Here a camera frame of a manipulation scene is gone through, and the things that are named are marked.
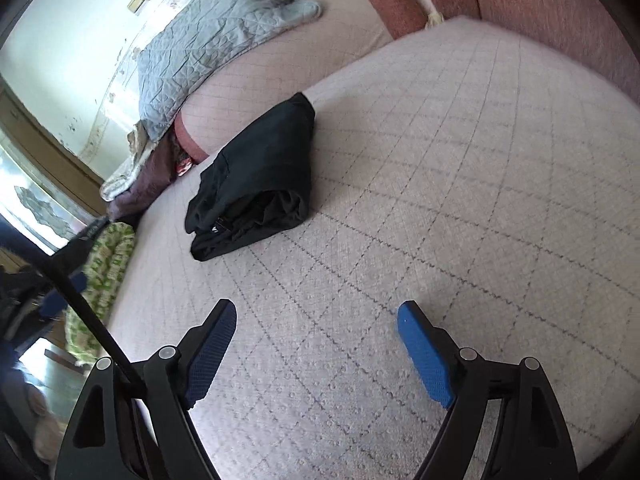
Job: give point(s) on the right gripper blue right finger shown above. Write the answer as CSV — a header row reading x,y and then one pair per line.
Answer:
x,y
531,440

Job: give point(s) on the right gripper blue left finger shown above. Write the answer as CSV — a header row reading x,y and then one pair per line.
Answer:
x,y
121,430

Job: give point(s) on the black pants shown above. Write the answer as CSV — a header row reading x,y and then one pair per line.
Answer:
x,y
258,185

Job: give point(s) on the green and cream folded quilt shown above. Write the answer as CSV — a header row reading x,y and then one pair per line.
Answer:
x,y
104,270

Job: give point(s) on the dark purple folded blanket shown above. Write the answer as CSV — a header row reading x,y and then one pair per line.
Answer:
x,y
158,172

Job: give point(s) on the cream crumpled cloth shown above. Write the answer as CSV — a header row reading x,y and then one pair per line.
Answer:
x,y
140,149

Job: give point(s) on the red patterned small item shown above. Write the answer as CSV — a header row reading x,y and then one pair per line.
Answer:
x,y
184,166

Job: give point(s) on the pink quilted bed cover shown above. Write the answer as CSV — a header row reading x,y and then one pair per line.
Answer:
x,y
488,178

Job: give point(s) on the grey quilted blanket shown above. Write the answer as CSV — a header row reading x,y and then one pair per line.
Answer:
x,y
202,38

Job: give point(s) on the pink long bolster pillow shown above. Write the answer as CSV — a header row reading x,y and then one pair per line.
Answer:
x,y
252,83

